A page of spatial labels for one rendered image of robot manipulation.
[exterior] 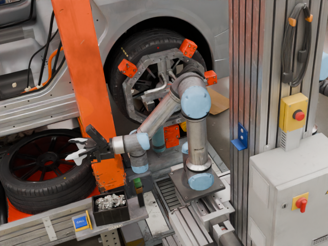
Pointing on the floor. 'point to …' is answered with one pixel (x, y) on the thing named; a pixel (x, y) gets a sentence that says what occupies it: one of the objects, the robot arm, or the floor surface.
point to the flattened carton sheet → (217, 102)
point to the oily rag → (16, 137)
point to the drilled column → (111, 238)
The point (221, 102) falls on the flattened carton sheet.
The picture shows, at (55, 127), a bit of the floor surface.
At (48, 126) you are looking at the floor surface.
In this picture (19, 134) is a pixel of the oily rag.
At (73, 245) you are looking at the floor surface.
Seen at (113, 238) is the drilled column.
